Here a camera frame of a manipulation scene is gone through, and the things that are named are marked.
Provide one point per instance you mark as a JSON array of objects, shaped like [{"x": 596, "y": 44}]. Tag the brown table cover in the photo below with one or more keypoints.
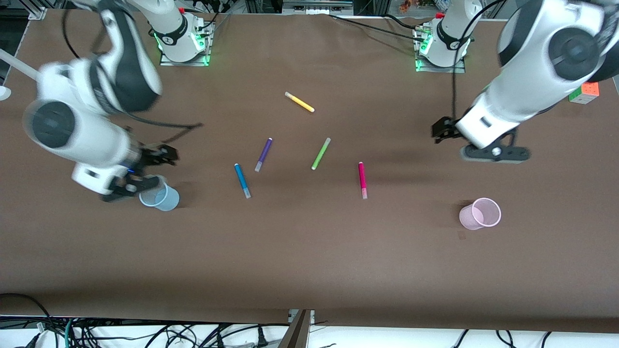
[{"x": 309, "y": 261}]

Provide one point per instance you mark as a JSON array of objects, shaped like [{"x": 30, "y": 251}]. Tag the aluminium frame corner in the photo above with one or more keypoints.
[{"x": 37, "y": 13}]

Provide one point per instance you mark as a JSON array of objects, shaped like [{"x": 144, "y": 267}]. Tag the translucent blue plastic cup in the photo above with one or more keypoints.
[{"x": 169, "y": 200}]

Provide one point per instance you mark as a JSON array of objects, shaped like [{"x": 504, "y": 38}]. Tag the pink marker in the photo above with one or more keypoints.
[{"x": 361, "y": 176}]

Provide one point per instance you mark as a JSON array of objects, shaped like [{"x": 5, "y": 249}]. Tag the translucent pink plastic cup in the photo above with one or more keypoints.
[{"x": 486, "y": 212}]

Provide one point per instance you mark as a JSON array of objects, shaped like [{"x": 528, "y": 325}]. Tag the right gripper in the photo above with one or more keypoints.
[{"x": 154, "y": 156}]

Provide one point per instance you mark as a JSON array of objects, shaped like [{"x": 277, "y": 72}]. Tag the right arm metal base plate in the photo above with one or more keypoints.
[{"x": 205, "y": 48}]

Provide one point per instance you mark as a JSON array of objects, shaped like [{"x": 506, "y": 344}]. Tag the purple marker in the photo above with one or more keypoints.
[{"x": 264, "y": 153}]

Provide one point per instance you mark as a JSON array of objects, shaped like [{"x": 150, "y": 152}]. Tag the yellow marker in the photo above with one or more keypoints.
[{"x": 300, "y": 102}]

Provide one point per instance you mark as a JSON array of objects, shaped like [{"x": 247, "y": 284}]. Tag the dark support beam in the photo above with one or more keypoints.
[{"x": 296, "y": 333}]

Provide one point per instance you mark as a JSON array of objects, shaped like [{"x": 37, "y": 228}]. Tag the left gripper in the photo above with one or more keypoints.
[{"x": 443, "y": 129}]

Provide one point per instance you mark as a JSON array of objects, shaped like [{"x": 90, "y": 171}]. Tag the green marker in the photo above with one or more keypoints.
[{"x": 320, "y": 153}]

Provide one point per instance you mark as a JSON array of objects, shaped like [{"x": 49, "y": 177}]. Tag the blue marker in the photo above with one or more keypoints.
[{"x": 242, "y": 180}]

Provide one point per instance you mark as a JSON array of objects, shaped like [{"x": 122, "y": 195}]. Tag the colourful puzzle cube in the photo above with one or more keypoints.
[{"x": 585, "y": 94}]

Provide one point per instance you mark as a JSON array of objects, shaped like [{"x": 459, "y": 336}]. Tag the silver device housing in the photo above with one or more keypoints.
[{"x": 316, "y": 6}]

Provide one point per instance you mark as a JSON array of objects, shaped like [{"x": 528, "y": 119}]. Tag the white slanted rod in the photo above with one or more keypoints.
[{"x": 19, "y": 64}]

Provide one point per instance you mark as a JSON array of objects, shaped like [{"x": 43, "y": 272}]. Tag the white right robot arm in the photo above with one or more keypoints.
[{"x": 96, "y": 140}]

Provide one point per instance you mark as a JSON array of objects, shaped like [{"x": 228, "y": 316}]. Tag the silver metal bracket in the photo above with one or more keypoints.
[{"x": 311, "y": 315}]

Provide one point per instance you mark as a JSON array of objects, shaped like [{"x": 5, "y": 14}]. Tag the small white round object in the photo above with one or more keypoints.
[{"x": 4, "y": 93}]

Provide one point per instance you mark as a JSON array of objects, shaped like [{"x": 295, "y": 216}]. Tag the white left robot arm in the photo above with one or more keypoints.
[{"x": 527, "y": 82}]

